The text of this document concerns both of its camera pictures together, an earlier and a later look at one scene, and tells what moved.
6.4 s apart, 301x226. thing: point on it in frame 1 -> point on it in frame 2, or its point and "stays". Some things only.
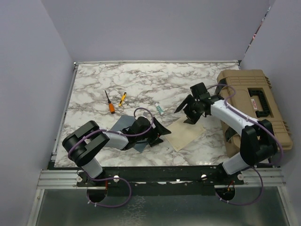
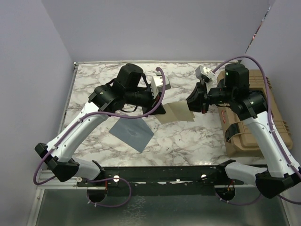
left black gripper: x=163 y=131 -> x=152 y=102
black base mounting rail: x=162 y=177 stays
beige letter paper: x=182 y=133 -> x=175 y=111
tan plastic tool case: x=250 y=92 stays
